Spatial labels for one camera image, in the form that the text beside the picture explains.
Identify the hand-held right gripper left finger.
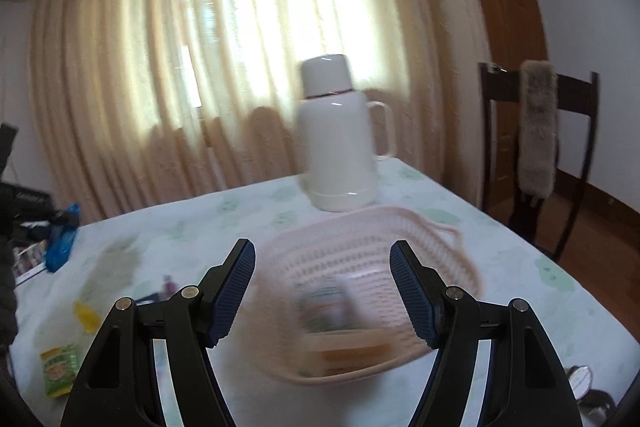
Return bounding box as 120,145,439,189
61,238,257,427

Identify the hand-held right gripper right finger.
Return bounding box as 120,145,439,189
389,240,583,427

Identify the blue snack packet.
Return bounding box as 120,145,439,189
45,203,81,274

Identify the pale pink plastic basket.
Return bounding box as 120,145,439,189
252,206,485,382

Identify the yellow snack packet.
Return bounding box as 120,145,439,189
73,300,101,334

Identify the green snack packet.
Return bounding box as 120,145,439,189
40,343,81,398

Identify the printed paper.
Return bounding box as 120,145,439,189
14,244,47,284

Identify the pink snack packet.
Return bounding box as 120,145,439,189
135,275,177,305

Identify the orange box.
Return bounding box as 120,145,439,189
300,329,401,378

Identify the green labelled white packet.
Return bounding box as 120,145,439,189
297,277,361,333

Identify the white green patterned tablecloth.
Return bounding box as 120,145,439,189
10,157,621,427

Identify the white thermos jug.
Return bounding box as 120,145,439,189
295,54,396,212

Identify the dark wooden chair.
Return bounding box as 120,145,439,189
478,62,601,263

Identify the cream curtain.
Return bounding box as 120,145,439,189
30,0,493,228

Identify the grey furry cloth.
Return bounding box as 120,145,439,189
516,59,559,202

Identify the brown wooden door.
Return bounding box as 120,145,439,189
445,0,551,188

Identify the wristwatch with dark strap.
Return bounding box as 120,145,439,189
565,364,617,423

